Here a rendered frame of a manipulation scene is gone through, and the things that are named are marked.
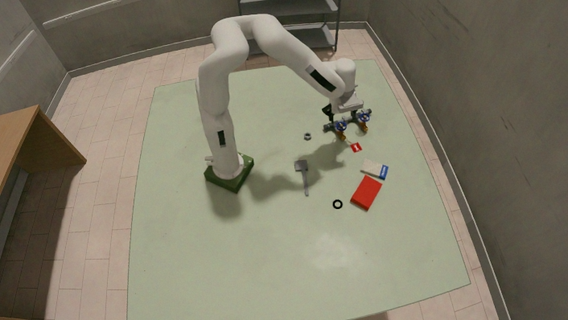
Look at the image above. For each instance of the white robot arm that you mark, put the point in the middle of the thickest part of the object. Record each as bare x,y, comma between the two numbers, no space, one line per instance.
231,51

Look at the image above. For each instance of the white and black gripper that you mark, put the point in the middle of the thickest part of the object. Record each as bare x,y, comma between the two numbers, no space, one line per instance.
333,104

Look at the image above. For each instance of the red rectangular block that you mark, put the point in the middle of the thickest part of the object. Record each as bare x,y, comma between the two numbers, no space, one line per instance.
366,192

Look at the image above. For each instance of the grey pipe manifold with two blue valves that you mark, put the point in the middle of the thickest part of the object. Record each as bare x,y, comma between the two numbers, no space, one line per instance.
362,122

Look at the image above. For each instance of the red tag on chain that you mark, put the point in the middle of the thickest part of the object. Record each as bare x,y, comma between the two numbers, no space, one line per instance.
356,147

